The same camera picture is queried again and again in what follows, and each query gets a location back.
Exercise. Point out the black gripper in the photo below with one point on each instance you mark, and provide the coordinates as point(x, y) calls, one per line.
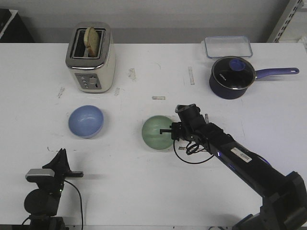
point(60, 166)
point(189, 127)

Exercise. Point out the clear plastic food container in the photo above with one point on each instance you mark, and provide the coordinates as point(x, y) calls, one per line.
point(221, 46)

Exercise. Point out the green bowl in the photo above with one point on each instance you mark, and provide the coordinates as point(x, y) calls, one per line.
point(151, 132)

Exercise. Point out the white slotted shelf rail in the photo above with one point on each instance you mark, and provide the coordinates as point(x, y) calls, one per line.
point(292, 25)

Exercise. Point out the dark blue saucepan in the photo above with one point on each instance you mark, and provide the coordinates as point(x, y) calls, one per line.
point(234, 94)

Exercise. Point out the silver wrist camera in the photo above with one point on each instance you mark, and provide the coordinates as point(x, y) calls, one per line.
point(188, 110)
point(40, 175)

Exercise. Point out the glass lid with blue knob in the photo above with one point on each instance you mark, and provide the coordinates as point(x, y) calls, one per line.
point(233, 73)

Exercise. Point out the blue bowl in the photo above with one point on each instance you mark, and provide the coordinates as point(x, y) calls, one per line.
point(86, 121)

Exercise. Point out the cream and chrome toaster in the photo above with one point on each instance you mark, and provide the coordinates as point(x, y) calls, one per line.
point(92, 74)

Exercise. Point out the toasted bread slice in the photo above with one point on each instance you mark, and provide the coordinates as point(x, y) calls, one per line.
point(91, 41)

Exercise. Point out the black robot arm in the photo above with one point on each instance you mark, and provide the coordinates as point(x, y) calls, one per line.
point(42, 203)
point(284, 198)

